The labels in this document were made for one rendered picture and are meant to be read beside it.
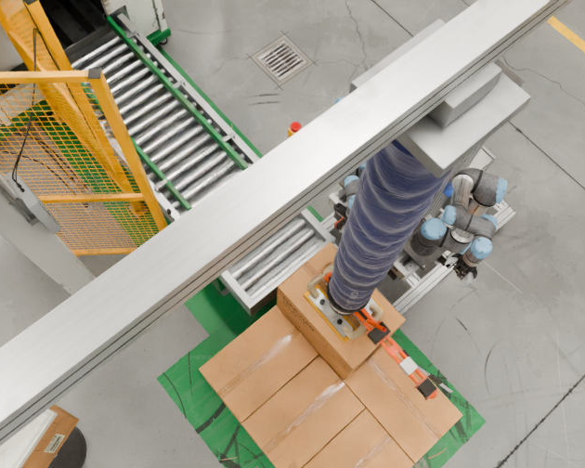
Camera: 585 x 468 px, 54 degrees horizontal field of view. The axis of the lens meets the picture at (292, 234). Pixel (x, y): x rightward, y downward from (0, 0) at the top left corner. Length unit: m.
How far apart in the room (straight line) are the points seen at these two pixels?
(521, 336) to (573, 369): 0.40
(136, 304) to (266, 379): 2.52
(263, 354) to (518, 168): 2.59
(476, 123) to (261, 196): 0.58
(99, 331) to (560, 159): 4.49
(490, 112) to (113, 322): 0.93
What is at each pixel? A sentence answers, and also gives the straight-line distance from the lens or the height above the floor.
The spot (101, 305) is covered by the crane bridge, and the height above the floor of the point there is 3.05.
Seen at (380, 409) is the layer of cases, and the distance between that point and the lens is 3.50.
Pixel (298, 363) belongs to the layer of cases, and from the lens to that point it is 3.48.
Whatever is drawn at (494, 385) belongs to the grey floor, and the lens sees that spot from 4.29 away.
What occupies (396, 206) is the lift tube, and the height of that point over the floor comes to 2.46.
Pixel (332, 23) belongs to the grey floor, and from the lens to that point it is 5.37.
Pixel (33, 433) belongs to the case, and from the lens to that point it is 3.17.
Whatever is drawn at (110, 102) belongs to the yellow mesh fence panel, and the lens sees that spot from 2.56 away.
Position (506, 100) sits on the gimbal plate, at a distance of 1.45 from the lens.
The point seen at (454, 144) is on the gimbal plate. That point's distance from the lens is 1.35.
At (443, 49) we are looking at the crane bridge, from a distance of 1.25.
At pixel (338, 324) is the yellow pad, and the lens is 3.10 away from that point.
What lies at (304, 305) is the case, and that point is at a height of 0.94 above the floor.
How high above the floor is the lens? 3.98
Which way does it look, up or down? 68 degrees down
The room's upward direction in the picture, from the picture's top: 6 degrees clockwise
